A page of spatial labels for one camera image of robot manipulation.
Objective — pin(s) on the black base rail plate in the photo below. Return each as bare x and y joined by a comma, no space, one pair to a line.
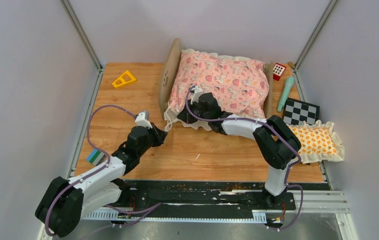
200,199

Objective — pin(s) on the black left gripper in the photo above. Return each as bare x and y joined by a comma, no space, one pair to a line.
160,135

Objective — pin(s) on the orange duck print pillow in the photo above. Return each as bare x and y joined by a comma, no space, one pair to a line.
319,142

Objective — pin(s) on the black and silver chessboard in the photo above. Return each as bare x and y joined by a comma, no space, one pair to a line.
297,112

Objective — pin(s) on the yellow triangle toy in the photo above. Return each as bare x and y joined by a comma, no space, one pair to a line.
124,79

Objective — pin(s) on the red white grid block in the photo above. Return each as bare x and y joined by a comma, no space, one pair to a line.
278,70

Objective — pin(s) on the blue green grey block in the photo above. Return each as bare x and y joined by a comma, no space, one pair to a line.
96,157

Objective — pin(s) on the wooden striped pet bed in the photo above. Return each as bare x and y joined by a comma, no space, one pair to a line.
169,73

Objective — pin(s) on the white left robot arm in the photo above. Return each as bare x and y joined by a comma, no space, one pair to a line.
67,201

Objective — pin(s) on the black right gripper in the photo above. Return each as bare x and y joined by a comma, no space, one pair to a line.
185,117

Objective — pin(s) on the mint green massager wand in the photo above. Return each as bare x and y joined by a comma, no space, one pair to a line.
289,82

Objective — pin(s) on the pink unicorn drawstring bag blanket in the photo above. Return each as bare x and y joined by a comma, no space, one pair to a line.
239,84

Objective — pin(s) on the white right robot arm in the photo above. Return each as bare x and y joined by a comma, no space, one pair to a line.
278,145

